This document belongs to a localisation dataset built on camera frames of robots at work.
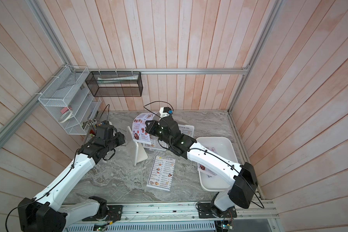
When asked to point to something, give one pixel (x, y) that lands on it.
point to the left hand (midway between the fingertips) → (122, 138)
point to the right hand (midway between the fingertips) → (143, 122)
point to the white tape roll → (65, 116)
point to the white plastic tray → (224, 146)
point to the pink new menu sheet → (138, 131)
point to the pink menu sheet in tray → (205, 170)
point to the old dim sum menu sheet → (161, 174)
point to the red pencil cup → (92, 133)
